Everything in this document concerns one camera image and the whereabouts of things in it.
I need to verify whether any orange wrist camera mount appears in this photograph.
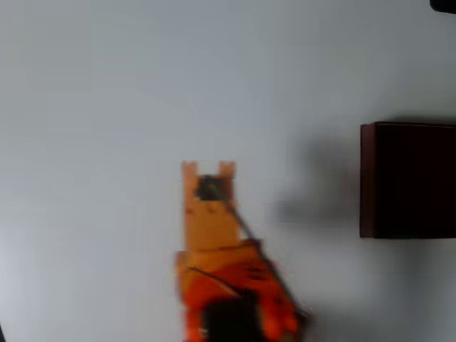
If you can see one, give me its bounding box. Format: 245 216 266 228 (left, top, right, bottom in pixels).
180 160 240 252

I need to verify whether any black object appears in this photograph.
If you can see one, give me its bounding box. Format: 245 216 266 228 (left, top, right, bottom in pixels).
429 0 456 15

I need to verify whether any dark red box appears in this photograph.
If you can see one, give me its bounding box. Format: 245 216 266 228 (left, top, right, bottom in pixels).
359 121 456 240

